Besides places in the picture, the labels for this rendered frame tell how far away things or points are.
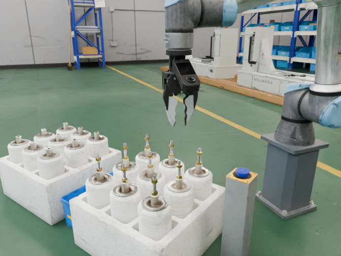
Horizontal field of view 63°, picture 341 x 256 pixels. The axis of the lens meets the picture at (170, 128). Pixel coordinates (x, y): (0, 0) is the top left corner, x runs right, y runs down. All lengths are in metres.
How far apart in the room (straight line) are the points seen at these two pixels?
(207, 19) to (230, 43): 3.55
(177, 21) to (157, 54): 6.90
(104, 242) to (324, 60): 0.89
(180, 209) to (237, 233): 0.18
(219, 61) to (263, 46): 0.81
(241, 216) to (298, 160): 0.40
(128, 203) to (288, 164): 0.64
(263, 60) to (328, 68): 2.68
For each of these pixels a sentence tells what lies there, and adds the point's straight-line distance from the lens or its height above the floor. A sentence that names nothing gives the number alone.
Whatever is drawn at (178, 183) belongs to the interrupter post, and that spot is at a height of 0.27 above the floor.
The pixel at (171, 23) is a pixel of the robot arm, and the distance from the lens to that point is 0.75.
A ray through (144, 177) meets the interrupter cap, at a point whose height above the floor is 0.25.
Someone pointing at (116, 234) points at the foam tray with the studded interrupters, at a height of 0.15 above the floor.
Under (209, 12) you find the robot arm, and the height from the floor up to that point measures 0.76.
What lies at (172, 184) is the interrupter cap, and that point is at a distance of 0.90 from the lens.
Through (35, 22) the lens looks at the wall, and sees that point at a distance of 7.11.
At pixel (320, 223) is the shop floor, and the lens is 1.29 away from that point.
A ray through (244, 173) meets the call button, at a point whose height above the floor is 0.33.
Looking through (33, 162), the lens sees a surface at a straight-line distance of 1.27.
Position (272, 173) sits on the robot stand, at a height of 0.15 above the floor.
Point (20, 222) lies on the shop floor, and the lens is 1.30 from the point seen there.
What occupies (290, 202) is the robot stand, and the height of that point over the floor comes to 0.06.
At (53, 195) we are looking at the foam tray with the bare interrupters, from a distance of 1.17.
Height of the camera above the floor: 0.70
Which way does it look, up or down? 18 degrees down
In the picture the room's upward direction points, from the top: straight up
